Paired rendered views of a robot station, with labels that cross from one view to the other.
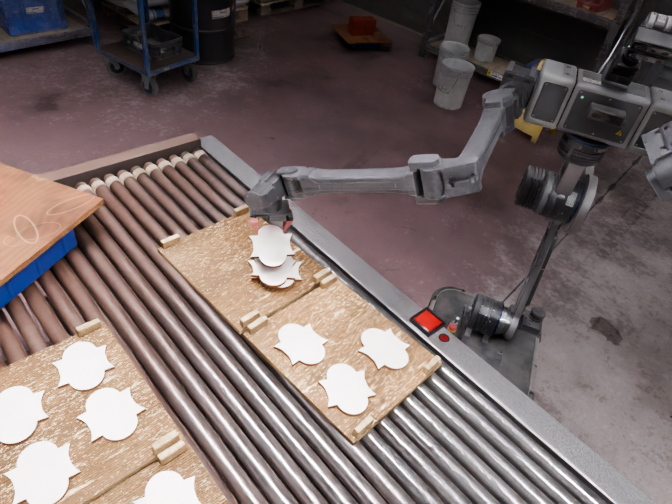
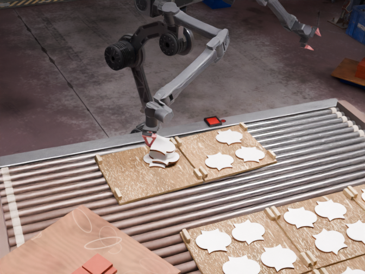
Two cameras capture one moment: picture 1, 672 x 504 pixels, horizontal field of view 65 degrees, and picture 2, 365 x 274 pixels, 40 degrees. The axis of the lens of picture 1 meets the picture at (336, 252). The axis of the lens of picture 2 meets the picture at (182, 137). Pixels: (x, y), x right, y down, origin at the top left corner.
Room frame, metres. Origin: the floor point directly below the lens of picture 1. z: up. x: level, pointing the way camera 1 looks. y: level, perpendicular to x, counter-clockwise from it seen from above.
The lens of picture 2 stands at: (0.30, 1.92, 2.41)
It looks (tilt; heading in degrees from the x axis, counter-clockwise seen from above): 35 degrees down; 292
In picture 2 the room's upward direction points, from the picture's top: 5 degrees clockwise
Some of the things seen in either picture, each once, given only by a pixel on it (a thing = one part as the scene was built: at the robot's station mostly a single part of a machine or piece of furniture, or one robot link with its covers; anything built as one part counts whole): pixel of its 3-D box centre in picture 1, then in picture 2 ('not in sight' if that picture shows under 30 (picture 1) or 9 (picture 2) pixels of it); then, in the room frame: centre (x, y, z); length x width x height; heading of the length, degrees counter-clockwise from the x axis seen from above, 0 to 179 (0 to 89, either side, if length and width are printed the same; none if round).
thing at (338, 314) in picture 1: (342, 349); (224, 151); (0.88, -0.06, 0.93); 0.41 x 0.35 x 0.02; 51
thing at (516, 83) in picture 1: (511, 98); (161, 7); (1.45, -0.42, 1.45); 0.09 x 0.08 x 0.12; 75
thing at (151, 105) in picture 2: (271, 184); (153, 110); (1.16, 0.20, 1.22); 0.07 x 0.06 x 0.07; 163
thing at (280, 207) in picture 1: (271, 201); (151, 120); (1.17, 0.20, 1.16); 0.10 x 0.07 x 0.07; 108
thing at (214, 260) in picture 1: (245, 263); (147, 170); (1.14, 0.27, 0.93); 0.41 x 0.35 x 0.02; 51
